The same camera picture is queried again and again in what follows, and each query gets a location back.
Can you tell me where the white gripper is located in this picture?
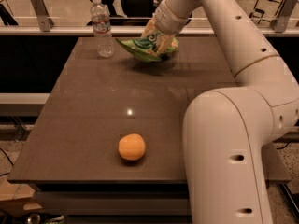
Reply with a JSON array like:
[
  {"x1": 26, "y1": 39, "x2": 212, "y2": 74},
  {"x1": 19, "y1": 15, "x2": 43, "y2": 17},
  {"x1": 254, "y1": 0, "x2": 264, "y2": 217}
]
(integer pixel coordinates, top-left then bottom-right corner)
[{"x1": 141, "y1": 0, "x2": 191, "y2": 56}]

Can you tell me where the clear plastic water bottle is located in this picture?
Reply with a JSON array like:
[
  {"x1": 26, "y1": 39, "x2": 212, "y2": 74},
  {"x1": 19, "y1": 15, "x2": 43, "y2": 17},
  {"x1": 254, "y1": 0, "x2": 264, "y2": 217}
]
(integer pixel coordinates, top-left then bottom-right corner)
[{"x1": 90, "y1": 0, "x2": 114, "y2": 58}]

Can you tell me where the orange fruit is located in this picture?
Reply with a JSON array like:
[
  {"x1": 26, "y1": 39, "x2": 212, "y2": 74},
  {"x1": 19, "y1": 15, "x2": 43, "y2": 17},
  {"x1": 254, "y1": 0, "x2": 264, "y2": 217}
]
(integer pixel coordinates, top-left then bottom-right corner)
[{"x1": 118, "y1": 133, "x2": 146, "y2": 161}]

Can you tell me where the brown table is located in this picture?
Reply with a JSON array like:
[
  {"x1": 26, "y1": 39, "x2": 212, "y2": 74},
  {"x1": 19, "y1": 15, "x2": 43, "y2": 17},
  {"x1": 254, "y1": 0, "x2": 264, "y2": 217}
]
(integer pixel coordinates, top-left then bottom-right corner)
[{"x1": 7, "y1": 36, "x2": 292, "y2": 217}]

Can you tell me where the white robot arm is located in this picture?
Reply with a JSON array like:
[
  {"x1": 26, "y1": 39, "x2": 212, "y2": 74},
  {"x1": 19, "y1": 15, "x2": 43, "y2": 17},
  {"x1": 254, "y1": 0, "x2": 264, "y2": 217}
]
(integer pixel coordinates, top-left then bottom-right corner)
[{"x1": 143, "y1": 0, "x2": 299, "y2": 224}]

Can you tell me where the wooden stool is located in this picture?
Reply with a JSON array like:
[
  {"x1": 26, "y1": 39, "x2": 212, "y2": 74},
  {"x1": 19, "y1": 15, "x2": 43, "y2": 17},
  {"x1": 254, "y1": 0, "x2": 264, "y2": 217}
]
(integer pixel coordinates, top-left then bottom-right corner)
[{"x1": 249, "y1": 0, "x2": 284, "y2": 25}]

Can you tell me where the right metal railing bracket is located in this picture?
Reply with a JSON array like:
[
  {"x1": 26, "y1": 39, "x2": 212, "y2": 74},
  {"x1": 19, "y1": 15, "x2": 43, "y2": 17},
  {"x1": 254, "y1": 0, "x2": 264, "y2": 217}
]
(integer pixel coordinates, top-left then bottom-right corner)
[{"x1": 271, "y1": 0, "x2": 298, "y2": 33}]

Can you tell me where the black office chair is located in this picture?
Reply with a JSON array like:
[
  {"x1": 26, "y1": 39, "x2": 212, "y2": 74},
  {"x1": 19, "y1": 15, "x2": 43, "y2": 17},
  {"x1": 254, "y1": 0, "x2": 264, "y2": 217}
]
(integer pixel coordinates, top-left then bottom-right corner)
[{"x1": 87, "y1": 0, "x2": 192, "y2": 27}]

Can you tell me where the left metal railing bracket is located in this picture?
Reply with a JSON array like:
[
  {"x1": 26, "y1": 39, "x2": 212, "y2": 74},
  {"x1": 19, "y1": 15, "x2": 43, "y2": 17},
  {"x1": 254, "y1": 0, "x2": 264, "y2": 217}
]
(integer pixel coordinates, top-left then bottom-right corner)
[{"x1": 30, "y1": 0, "x2": 54, "y2": 32}]

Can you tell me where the green rice chip bag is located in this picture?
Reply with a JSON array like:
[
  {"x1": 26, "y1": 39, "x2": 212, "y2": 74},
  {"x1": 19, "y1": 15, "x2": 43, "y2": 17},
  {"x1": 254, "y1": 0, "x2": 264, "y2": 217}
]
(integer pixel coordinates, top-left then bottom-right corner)
[{"x1": 116, "y1": 32, "x2": 178, "y2": 63}]

